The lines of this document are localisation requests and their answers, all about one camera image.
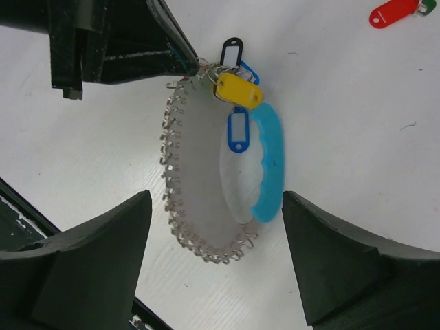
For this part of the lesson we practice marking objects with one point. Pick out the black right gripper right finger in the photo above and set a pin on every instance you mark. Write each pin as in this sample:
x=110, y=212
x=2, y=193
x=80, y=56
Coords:
x=350, y=278

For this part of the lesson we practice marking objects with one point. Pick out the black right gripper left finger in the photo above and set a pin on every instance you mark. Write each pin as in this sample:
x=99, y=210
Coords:
x=79, y=268

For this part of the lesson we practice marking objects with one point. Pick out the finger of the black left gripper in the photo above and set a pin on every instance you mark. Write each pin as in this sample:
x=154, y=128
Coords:
x=180, y=48
x=105, y=42

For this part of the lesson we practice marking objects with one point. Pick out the key with yellow oval tag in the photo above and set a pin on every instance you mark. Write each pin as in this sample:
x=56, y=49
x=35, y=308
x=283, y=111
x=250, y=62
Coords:
x=238, y=91

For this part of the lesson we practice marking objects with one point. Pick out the metal keyring holder with keys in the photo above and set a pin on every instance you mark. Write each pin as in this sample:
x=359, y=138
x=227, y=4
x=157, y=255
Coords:
x=202, y=138

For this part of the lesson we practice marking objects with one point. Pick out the key with red tag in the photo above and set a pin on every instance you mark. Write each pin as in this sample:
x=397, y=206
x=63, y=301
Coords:
x=395, y=10

